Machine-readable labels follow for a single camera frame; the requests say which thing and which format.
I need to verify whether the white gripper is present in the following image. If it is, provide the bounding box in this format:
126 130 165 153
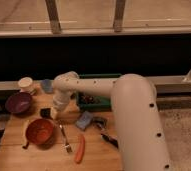
51 91 70 120

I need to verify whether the black eraser block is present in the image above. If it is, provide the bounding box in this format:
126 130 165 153
40 108 51 118

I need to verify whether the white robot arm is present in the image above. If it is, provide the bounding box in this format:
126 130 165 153
53 72 172 171

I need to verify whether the blue cup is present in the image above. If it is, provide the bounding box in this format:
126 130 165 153
40 79 53 94

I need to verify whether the green bin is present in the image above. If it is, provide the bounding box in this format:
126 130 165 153
76 73 121 111

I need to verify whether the blue cloth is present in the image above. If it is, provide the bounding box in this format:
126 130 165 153
75 111 93 131

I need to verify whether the white cup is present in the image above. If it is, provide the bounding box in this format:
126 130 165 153
18 77 35 95

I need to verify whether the orange bowl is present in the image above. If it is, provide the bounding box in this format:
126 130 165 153
25 119 54 145

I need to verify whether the purple bowl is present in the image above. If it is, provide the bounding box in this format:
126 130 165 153
5 92 32 114

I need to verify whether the dark metal clip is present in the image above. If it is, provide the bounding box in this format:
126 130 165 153
92 117 107 130

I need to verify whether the metal fork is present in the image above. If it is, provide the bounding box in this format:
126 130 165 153
59 124 72 154

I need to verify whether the orange carrot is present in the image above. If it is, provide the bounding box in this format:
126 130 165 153
74 134 85 164

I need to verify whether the black tool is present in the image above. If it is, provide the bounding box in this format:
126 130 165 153
101 134 119 148

